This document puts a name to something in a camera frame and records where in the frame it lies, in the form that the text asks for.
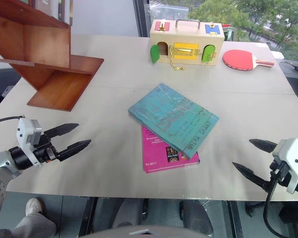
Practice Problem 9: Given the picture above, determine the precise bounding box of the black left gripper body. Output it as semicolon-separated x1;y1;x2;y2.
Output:
33;134;59;165

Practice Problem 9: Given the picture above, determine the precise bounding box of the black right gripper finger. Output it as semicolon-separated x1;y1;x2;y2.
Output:
248;138;278;153
231;161;272;191

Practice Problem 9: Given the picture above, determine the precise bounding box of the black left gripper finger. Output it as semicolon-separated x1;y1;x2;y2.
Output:
43;122;80;140
56;139;92;163

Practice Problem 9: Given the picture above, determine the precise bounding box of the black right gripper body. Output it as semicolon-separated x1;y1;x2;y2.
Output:
269;159;293;191

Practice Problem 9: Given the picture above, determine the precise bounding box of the red-brown wooden bookshelf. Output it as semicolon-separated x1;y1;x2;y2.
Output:
0;0;104;113

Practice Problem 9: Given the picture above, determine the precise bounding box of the pink book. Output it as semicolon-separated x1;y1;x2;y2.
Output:
141;125;202;175

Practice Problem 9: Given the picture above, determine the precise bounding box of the teal book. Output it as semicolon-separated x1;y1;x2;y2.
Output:
128;83;221;160

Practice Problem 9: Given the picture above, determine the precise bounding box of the white shoe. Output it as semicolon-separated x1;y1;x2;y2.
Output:
25;197;43;217

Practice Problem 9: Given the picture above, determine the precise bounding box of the dark rounded shape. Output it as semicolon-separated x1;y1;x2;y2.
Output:
178;199;215;237

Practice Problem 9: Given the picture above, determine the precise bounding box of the black side equipment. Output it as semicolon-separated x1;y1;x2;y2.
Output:
277;59;298;110

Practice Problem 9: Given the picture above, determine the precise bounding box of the grey trouser leg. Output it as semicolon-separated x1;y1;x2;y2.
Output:
0;212;58;238

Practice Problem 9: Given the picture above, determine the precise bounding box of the red table tennis paddle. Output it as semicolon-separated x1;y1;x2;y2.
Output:
222;49;275;71

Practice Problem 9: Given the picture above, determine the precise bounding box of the grey rounded robot body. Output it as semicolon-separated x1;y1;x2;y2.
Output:
78;224;216;238

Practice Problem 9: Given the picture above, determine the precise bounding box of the green chair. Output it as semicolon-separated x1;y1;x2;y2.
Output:
222;23;237;42

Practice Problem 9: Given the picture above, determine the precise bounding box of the wooden lock box toy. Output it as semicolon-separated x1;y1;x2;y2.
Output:
149;19;225;68

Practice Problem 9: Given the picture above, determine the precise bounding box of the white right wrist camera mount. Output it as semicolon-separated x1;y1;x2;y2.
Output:
272;137;298;195

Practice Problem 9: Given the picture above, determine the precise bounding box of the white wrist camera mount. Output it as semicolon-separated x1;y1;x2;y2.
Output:
16;118;43;167
272;137;298;195

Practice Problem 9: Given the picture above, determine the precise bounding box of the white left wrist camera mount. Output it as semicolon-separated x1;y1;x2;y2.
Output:
16;118;43;167

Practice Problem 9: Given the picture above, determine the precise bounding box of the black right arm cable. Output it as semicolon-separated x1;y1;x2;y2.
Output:
263;168;284;238

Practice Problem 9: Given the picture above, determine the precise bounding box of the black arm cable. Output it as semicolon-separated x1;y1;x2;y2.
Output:
263;168;284;238
0;115;25;126

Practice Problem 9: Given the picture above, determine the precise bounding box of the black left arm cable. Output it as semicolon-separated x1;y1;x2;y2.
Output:
0;115;25;126

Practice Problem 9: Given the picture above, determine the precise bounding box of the gold chain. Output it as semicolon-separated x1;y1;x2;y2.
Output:
168;47;187;72

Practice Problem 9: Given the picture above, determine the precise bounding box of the black window frame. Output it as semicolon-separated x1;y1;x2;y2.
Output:
132;0;152;38

